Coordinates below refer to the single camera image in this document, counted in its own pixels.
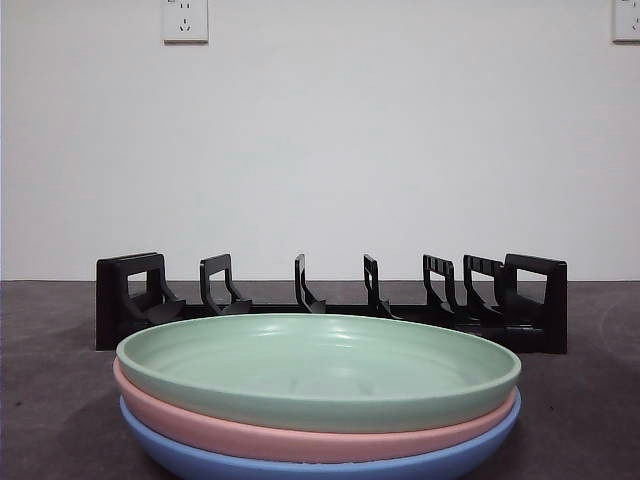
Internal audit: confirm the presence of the green plate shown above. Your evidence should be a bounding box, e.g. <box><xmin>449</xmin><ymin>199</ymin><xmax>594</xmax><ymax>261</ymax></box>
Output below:
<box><xmin>115</xmin><ymin>313</ymin><xmax>523</xmax><ymax>435</ymax></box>

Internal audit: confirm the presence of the pink plate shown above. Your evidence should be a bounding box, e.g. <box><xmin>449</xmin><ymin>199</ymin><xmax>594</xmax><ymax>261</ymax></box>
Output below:
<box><xmin>112</xmin><ymin>357</ymin><xmax>519</xmax><ymax>464</ymax></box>

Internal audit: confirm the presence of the blue plate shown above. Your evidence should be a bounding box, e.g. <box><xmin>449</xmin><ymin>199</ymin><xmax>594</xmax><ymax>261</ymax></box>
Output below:
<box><xmin>118</xmin><ymin>392</ymin><xmax>524</xmax><ymax>480</ymax></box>

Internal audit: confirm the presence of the black plastic dish rack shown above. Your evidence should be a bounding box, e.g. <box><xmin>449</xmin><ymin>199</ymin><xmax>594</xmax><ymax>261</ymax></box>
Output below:
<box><xmin>94</xmin><ymin>251</ymin><xmax>570</xmax><ymax>355</ymax></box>

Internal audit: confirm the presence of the white wall socket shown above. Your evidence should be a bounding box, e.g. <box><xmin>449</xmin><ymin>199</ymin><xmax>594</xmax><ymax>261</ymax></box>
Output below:
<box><xmin>613</xmin><ymin>0</ymin><xmax>640</xmax><ymax>43</ymax></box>
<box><xmin>162</xmin><ymin>0</ymin><xmax>210</xmax><ymax>44</ymax></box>

